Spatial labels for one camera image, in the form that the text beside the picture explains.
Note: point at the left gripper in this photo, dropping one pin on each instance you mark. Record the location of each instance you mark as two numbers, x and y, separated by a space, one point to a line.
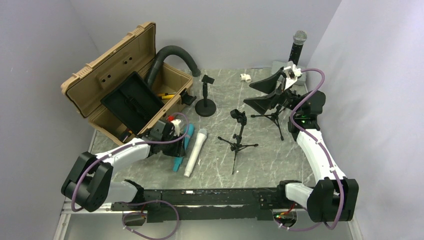
178 149

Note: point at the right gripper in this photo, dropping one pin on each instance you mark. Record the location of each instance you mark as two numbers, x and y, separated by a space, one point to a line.
262 104

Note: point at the cyan blue microphone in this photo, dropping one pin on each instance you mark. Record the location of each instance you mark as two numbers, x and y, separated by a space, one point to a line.
178 160

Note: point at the black tripod stand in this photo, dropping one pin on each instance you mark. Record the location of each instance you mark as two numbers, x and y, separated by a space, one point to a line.
237 146
274 113

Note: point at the white microphone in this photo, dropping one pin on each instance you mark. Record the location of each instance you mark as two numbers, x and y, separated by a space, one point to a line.
199 141

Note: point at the black round-base mic stand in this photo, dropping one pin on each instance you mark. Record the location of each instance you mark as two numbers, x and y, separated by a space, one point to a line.
206 107

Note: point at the black glitter microphone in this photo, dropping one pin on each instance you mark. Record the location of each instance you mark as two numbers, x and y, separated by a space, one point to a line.
299 39

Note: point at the white pipe elbow fitting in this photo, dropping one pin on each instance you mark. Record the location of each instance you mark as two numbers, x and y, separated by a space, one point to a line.
245 77

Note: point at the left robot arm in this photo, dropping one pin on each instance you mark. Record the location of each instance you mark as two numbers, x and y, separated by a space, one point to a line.
89 183

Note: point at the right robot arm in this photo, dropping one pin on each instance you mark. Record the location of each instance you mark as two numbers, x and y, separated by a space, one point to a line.
334 196

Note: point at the grey plastic case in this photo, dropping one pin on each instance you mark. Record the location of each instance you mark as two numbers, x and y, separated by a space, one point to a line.
276 65

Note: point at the black tray insert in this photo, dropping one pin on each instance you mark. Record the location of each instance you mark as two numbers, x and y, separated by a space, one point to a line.
133 103

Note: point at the tan plastic tool case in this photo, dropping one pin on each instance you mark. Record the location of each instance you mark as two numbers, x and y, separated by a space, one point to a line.
168 70

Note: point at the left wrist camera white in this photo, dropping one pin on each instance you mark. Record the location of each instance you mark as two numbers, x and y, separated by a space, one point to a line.
177 123

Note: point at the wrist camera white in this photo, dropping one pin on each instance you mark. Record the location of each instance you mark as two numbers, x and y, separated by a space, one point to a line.
292 73
177 123

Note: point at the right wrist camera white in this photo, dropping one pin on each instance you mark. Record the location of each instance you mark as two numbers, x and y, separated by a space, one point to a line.
292 73

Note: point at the yellow handled tool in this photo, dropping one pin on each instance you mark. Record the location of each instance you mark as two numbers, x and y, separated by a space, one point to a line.
166 96

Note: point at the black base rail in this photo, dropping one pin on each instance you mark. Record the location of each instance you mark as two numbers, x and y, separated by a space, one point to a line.
161 205

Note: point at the aluminium frame rail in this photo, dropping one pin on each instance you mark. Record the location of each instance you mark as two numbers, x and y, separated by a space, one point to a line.
105 224

